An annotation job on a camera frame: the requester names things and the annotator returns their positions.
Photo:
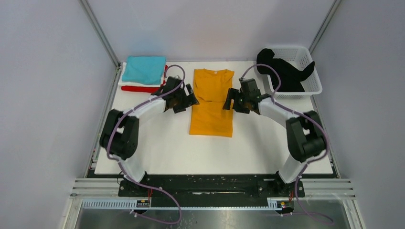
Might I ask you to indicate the aluminium frame rail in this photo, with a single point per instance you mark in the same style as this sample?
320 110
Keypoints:
328 18
108 78

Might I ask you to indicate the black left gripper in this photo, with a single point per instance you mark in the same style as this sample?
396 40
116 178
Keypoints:
189 100

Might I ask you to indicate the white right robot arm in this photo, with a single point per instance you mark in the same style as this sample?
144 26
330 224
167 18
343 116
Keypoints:
306 138

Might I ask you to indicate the yellow t-shirt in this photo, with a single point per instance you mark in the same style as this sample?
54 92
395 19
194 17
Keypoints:
208 117

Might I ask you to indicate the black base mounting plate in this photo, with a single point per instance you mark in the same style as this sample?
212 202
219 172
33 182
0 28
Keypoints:
267 185

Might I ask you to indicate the folded turquoise t-shirt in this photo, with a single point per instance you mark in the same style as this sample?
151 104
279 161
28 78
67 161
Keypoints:
147 70

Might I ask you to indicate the aluminium frame rail right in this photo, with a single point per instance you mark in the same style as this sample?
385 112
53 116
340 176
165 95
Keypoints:
328 18

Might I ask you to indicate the folded red t-shirt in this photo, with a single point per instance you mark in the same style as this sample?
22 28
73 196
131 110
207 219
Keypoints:
139 89

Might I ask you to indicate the folded white t-shirt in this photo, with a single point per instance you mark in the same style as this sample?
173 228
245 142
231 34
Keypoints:
123 82

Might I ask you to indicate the aluminium frame rail left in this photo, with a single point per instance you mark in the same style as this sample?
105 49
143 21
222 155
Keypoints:
108 78

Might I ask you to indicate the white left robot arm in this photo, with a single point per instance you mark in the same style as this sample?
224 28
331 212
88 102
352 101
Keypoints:
120 134

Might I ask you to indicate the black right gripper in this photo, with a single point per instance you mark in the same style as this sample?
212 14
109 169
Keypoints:
232 94

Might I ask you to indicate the black t-shirt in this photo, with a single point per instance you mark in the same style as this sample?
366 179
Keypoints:
280 71

